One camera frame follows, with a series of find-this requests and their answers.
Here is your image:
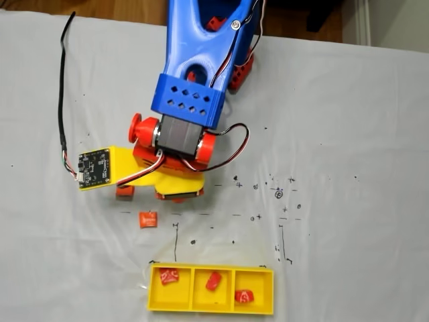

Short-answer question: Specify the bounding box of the orange candy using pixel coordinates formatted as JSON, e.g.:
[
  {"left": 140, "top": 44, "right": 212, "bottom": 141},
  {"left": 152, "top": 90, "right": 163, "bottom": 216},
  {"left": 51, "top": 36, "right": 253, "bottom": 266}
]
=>
[
  {"left": 115, "top": 185, "right": 135, "bottom": 201},
  {"left": 138, "top": 211, "right": 158, "bottom": 229}
]

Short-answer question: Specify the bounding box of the camera board in yellow mount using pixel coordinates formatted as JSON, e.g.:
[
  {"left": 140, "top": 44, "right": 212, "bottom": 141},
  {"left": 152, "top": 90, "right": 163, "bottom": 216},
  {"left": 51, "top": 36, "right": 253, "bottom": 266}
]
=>
[{"left": 78, "top": 144, "right": 137, "bottom": 193}]

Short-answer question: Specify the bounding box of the yellow three-compartment box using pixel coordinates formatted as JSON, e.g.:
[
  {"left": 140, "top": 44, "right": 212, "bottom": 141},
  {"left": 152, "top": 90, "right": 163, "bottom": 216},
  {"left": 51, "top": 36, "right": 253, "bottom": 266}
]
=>
[{"left": 146, "top": 263, "right": 275, "bottom": 317}]

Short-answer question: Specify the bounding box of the red candy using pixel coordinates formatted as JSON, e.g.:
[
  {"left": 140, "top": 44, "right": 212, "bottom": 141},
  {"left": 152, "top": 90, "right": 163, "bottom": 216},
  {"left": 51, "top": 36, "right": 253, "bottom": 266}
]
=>
[
  {"left": 205, "top": 272, "right": 223, "bottom": 292},
  {"left": 158, "top": 267, "right": 180, "bottom": 286},
  {"left": 234, "top": 290, "right": 255, "bottom": 305}
]

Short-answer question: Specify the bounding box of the white plastic table cover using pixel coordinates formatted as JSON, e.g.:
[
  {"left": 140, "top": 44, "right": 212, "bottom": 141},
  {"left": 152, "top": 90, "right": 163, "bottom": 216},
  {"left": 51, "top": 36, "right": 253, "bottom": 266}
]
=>
[{"left": 0, "top": 9, "right": 429, "bottom": 322}]

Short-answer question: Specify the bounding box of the white wall baseboard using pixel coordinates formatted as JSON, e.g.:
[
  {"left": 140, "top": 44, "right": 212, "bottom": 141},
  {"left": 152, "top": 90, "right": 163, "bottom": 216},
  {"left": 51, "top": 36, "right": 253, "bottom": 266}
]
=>
[{"left": 342, "top": 0, "right": 373, "bottom": 46}]

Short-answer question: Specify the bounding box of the red white black servo wire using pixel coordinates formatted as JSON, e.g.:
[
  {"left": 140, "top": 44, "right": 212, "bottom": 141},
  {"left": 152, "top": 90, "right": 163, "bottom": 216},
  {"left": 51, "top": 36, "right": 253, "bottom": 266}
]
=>
[
  {"left": 209, "top": 0, "right": 267, "bottom": 89},
  {"left": 117, "top": 123, "right": 251, "bottom": 189}
]

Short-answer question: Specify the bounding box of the black usb cable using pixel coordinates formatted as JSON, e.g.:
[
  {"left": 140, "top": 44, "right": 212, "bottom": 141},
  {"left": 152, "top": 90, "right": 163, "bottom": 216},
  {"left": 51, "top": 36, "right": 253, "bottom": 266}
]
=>
[{"left": 59, "top": 11, "right": 83, "bottom": 184}]

